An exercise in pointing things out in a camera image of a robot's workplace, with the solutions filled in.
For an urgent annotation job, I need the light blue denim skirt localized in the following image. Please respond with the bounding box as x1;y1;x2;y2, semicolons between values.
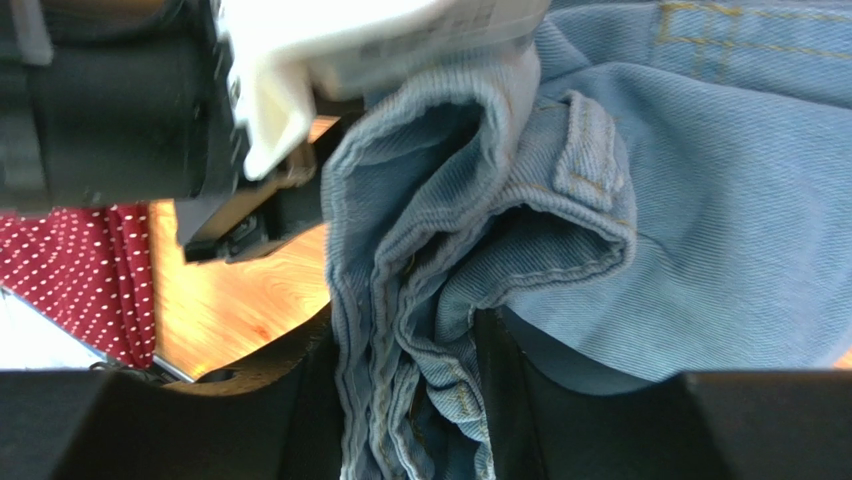
322;1;851;479

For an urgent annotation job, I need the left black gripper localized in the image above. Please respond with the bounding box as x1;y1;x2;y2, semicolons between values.
1;1;363;263

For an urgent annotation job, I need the red polka dot skirt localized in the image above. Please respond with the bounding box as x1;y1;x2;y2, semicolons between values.
1;203;157;369

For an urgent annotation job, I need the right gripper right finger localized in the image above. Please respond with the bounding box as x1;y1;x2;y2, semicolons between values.
474;308;851;479

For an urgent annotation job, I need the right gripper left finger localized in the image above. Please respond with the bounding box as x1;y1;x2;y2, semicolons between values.
1;308;343;479

